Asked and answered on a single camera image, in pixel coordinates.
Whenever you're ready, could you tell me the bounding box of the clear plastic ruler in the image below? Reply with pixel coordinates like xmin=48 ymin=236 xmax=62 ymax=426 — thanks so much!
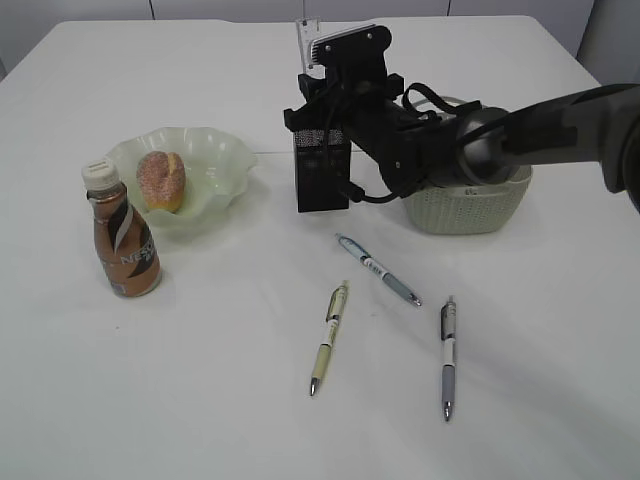
xmin=295 ymin=18 xmax=324 ymax=79

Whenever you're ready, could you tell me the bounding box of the grey white pen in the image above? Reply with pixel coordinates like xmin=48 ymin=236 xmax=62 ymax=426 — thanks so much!
xmin=440 ymin=295 xmax=457 ymax=422

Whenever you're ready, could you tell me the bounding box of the black mesh pen holder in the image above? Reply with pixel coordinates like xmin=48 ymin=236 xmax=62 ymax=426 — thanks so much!
xmin=293 ymin=129 xmax=351 ymax=213

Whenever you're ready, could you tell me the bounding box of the pale green plastic basket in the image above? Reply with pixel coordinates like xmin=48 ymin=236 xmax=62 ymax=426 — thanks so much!
xmin=403 ymin=166 xmax=533 ymax=235

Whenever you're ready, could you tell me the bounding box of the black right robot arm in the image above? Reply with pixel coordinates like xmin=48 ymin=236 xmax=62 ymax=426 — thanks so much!
xmin=284 ymin=82 xmax=639 ymax=203

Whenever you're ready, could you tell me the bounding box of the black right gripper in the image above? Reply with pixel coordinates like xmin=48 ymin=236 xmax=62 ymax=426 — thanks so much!
xmin=284 ymin=74 xmax=425 ymax=170

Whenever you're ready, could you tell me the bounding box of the cream yellow-green pen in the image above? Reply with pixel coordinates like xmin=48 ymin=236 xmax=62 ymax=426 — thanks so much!
xmin=309 ymin=280 xmax=349 ymax=397

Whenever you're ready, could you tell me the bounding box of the light blue white pen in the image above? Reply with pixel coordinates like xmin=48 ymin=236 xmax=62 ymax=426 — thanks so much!
xmin=336 ymin=233 xmax=422 ymax=307

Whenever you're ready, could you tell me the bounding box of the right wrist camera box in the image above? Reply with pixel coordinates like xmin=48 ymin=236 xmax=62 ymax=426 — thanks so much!
xmin=307 ymin=24 xmax=392 ymax=84

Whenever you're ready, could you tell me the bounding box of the pale green wavy glass plate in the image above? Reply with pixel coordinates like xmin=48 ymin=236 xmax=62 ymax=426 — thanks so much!
xmin=105 ymin=127 xmax=257 ymax=232

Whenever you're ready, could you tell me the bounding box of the brown Nescafe coffee bottle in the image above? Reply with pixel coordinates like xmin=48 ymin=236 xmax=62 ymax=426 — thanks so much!
xmin=81 ymin=160 xmax=161 ymax=297

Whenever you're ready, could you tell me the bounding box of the sugared bread roll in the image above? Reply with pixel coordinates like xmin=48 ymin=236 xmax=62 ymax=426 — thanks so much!
xmin=136 ymin=151 xmax=186 ymax=213

